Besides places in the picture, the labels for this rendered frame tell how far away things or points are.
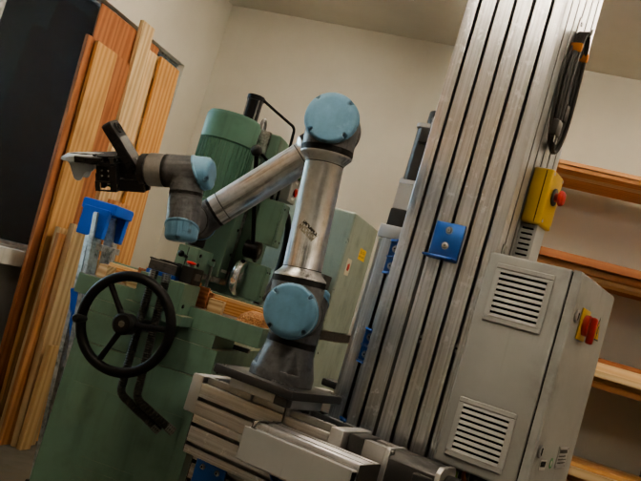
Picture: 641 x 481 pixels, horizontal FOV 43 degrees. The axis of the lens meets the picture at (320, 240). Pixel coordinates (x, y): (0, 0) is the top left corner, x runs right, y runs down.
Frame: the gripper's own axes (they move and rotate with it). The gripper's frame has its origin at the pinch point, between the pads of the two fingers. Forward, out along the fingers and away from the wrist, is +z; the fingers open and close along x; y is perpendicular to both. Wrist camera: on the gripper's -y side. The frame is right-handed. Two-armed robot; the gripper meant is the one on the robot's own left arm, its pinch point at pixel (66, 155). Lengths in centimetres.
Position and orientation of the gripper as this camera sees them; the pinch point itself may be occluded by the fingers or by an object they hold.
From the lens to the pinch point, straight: 197.2
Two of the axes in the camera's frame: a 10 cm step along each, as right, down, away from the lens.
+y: -0.2, 9.6, 2.6
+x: 2.1, -2.5, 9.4
